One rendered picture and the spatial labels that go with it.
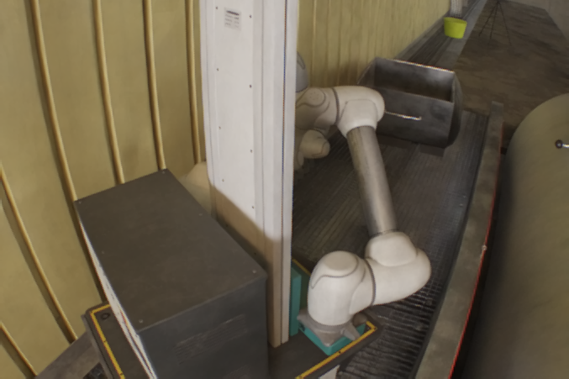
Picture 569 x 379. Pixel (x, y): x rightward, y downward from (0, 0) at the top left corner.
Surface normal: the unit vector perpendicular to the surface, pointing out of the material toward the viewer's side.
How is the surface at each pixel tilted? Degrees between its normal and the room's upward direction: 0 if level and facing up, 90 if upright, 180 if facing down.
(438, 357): 0
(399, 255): 32
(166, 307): 0
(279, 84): 90
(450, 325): 1
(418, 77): 90
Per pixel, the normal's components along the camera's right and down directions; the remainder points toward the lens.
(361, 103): 0.22, -0.32
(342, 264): -0.08, -0.85
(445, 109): -0.36, 0.47
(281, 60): 0.61, 0.42
